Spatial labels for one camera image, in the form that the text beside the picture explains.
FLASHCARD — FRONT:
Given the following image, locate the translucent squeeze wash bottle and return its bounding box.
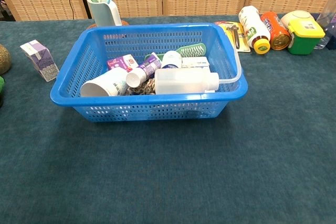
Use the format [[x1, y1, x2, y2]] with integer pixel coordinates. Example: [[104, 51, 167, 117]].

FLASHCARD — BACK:
[[154, 42, 243, 95]]

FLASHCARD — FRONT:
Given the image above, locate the white paper cup green print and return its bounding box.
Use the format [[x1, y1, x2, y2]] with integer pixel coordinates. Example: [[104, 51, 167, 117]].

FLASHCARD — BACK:
[[80, 67, 129, 98]]

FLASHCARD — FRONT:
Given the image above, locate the blue plastic basket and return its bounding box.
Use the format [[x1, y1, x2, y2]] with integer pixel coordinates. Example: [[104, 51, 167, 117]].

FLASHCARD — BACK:
[[49, 22, 249, 123]]

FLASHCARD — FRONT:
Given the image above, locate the orange drink can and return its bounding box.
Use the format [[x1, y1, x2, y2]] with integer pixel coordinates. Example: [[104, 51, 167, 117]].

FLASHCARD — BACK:
[[260, 11, 292, 50]]

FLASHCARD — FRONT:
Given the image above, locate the purple tube white cap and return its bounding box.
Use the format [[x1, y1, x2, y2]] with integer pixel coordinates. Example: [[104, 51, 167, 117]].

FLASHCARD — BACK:
[[125, 52, 162, 88]]

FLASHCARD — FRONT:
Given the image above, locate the blue white spray bottle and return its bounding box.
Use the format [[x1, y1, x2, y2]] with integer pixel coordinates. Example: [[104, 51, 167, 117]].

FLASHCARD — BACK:
[[161, 50, 182, 69]]

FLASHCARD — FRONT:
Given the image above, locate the white blue carton box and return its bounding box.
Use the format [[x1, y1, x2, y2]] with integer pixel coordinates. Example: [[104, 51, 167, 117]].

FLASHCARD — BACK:
[[181, 56, 211, 70]]

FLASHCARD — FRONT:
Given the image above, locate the green scrubbing brush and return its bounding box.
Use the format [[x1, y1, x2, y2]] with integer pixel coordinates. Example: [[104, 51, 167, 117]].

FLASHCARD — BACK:
[[144, 42, 207, 61]]

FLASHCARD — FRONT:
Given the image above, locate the small purple white box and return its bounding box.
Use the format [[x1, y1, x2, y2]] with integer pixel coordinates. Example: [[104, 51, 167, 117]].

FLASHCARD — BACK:
[[106, 54, 139, 73]]

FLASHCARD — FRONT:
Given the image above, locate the teal table cover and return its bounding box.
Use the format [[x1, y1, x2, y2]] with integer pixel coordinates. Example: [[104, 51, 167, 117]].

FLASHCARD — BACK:
[[0, 14, 336, 224]]

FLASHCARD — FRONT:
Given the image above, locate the razor in yellow package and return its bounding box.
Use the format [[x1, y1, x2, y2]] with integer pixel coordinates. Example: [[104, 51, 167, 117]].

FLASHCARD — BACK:
[[214, 21, 251, 53]]

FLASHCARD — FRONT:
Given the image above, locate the woven rattan coaster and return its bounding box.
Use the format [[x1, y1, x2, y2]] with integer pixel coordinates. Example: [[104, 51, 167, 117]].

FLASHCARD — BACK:
[[86, 19, 130, 30]]

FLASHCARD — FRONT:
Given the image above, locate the pale blue toothbrush holder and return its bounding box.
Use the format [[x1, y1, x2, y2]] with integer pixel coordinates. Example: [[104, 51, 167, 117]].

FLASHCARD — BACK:
[[87, 0, 123, 27]]

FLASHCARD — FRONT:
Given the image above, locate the white bottle yellow cap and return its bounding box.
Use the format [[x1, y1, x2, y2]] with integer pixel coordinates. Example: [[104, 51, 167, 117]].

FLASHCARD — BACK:
[[238, 5, 271, 55]]

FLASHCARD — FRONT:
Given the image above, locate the purple white patterned carton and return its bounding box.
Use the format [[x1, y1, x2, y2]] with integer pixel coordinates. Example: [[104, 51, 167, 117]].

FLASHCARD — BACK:
[[20, 39, 60, 82]]

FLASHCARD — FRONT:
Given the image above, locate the green container yellow lid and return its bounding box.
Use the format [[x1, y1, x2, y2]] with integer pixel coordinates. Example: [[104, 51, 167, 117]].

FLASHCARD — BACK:
[[287, 19, 326, 56]]

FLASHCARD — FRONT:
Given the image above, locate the beige round bowl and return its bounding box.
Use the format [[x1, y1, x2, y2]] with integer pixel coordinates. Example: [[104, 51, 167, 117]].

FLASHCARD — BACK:
[[280, 10, 316, 29]]

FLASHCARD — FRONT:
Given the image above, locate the dark blue box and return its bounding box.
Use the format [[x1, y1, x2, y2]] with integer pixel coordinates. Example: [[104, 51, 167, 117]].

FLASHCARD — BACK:
[[325, 15, 336, 50]]

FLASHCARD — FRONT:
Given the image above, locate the clear water bottle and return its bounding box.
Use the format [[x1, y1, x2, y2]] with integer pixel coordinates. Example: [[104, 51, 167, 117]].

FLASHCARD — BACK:
[[313, 2, 336, 50]]

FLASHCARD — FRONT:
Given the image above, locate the braided rope bundle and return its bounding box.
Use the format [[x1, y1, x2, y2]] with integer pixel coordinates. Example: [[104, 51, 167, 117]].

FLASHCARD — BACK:
[[124, 78, 156, 95]]

